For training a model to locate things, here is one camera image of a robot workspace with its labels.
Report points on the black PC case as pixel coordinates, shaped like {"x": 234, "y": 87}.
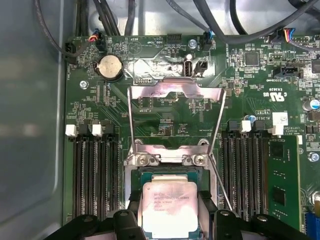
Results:
{"x": 30, "y": 100}

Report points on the black square chip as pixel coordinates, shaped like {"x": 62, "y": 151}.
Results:
{"x": 251, "y": 58}

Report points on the large silver capacitor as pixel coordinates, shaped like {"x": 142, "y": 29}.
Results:
{"x": 314, "y": 104}

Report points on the silver CPU chip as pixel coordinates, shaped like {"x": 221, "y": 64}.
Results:
{"x": 170, "y": 207}

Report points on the black RAM slot white clip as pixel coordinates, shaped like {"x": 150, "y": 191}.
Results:
{"x": 241, "y": 175}
{"x": 100, "y": 175}
{"x": 276, "y": 130}
{"x": 78, "y": 175}

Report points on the black pin header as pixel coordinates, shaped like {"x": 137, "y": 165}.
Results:
{"x": 174, "y": 39}

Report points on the green RAM stick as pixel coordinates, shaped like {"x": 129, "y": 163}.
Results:
{"x": 285, "y": 175}

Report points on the internal USB port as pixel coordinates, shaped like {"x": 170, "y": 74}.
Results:
{"x": 188, "y": 66}

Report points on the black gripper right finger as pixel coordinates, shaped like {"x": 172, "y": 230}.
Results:
{"x": 240, "y": 230}

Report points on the green motherboard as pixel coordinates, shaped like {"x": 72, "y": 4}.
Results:
{"x": 82, "y": 105}

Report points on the silver motherboard screw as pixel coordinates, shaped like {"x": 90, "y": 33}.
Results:
{"x": 314, "y": 157}
{"x": 84, "y": 84}
{"x": 192, "y": 43}

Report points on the black SATA connector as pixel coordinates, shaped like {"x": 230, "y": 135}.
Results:
{"x": 286, "y": 72}

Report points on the CPU socket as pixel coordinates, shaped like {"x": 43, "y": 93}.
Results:
{"x": 128, "y": 175}

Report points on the white label sticker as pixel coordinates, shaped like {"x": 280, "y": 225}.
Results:
{"x": 280, "y": 118}

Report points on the black board edge connector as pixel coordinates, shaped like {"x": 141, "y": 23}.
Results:
{"x": 71, "y": 50}

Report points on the blue expansion slot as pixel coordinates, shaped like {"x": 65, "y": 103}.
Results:
{"x": 312, "y": 227}

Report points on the silver socket cover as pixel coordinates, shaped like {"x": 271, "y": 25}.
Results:
{"x": 150, "y": 91}

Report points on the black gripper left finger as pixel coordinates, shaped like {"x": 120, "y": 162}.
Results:
{"x": 122, "y": 225}

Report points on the silver coin cell battery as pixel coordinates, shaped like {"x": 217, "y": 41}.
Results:
{"x": 110, "y": 66}

